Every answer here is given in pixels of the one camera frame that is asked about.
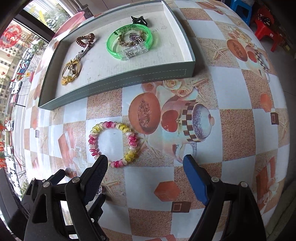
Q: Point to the black claw hair clip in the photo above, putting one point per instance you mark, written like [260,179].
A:
[139,20]

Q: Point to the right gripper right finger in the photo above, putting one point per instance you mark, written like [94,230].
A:
[203,185]

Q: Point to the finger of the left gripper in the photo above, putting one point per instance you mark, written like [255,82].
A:
[95,211]
[57,177]

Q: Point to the checkered patterned tablecloth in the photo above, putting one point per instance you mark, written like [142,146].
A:
[231,116]

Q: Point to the blue plastic stool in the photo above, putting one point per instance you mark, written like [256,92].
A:
[242,9]

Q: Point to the red plastic child chair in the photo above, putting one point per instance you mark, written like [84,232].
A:
[266,27]

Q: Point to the green shallow tray box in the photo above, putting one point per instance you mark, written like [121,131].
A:
[65,80]

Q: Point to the red paper window decoration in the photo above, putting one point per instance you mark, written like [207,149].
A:
[11,36]

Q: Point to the pink plastic basin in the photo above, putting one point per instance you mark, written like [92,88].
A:
[71,23]

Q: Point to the silver heart hair clip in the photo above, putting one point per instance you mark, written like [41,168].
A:
[99,192]

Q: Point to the green translucent bangle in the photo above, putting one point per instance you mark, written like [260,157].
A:
[118,43]

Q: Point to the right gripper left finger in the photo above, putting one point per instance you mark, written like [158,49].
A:
[81,190]

